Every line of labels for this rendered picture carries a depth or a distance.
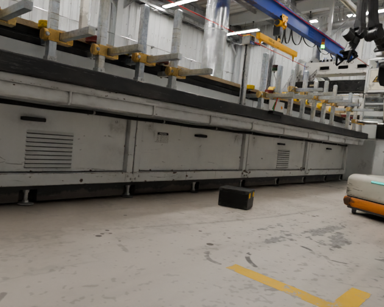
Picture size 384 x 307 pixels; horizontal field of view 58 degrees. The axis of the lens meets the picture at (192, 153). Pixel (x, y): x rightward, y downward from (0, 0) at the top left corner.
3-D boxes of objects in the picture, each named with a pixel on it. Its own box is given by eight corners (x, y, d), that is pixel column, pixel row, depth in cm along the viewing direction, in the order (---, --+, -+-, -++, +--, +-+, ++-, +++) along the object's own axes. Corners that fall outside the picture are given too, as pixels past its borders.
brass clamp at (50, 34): (73, 45, 160) (74, 35, 159) (44, 38, 150) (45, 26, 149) (67, 47, 164) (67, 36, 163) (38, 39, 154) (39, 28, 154)
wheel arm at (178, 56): (181, 61, 178) (182, 53, 178) (177, 59, 175) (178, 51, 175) (130, 66, 207) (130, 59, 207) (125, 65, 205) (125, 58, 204)
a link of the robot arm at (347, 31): (367, 31, 227) (356, 35, 235) (358, 19, 222) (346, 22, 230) (359, 45, 225) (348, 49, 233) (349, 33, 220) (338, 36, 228)
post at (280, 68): (277, 120, 303) (283, 65, 300) (275, 120, 300) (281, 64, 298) (273, 120, 305) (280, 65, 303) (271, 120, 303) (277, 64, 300)
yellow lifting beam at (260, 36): (296, 60, 849) (298, 47, 847) (258, 42, 723) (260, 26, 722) (293, 61, 855) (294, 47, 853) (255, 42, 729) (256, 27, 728)
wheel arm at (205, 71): (212, 75, 196) (213, 68, 196) (208, 74, 194) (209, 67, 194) (161, 78, 226) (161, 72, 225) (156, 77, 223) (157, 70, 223)
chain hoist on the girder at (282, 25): (287, 44, 791) (289, 22, 789) (280, 39, 767) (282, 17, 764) (277, 45, 809) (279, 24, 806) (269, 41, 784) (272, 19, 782)
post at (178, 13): (175, 90, 211) (183, 10, 208) (170, 89, 208) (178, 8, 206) (170, 91, 213) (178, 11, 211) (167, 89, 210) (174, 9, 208)
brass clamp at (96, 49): (119, 59, 178) (119, 49, 178) (95, 53, 168) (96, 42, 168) (111, 60, 182) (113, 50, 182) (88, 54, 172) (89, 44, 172)
